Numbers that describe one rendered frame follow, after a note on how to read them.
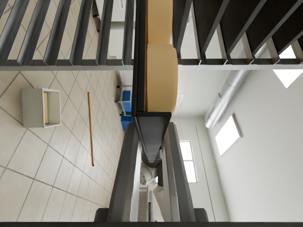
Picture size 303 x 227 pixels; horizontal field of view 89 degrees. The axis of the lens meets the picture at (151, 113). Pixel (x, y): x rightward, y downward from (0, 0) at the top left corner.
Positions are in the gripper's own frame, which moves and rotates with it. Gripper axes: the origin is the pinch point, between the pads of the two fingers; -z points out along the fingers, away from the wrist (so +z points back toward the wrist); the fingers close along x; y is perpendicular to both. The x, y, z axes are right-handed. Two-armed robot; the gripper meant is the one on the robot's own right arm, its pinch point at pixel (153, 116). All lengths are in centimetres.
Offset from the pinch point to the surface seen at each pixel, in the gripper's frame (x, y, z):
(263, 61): 40.2, -11.0, -17.5
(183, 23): 8.0, -0.2, -27.8
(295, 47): 52, -14, -22
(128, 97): -64, -359, 101
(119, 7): -51, -237, -80
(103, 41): -19.2, -16.5, -23.8
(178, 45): 8.0, -6.1, -22.4
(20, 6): -56, -29, -37
